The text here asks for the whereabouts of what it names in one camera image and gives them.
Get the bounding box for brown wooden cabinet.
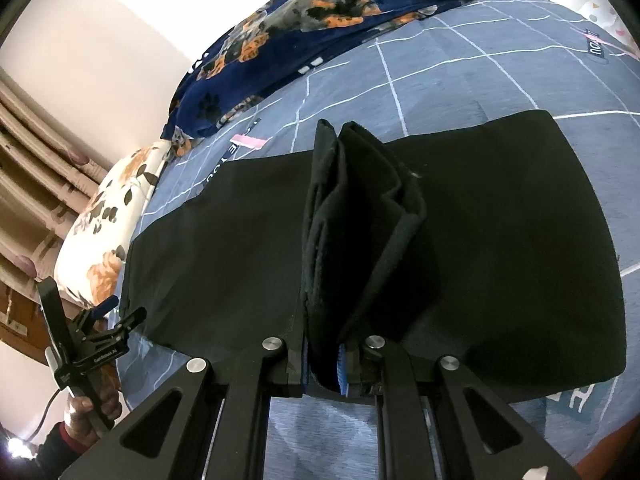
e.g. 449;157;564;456
0;282;53;363

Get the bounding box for beige pink curtain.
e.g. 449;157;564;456
0;67;113;306

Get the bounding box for white floral pillow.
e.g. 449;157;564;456
54;140;173;311

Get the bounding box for navy dog print blanket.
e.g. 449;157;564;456
160;0;501;158

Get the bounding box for black pants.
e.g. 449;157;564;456
122;109;628;403

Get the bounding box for blue grid bed sheet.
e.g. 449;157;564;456
112;0;640;480

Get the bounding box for person's left hand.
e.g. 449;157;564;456
66;362;124;448

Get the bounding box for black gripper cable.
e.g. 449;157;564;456
27;387;63;443

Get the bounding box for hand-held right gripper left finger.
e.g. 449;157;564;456
59;300;307;480

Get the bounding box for person's left forearm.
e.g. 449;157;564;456
36;420;103;480

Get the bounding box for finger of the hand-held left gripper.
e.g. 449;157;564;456
96;306;148;346
74;297;119;337

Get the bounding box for white dotted bedding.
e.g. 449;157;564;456
570;0;640;58

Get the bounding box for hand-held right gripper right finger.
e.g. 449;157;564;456
337;335;583;480

